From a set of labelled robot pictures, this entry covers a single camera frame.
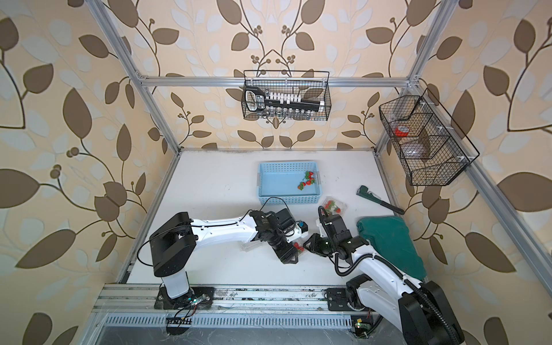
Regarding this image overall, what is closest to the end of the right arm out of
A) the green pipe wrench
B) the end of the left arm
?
the end of the left arm

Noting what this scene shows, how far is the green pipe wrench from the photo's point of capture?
0.98m

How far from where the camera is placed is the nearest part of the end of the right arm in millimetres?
619

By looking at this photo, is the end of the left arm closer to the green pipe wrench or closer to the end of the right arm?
the end of the right arm

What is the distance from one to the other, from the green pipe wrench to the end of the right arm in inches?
A: 14.9
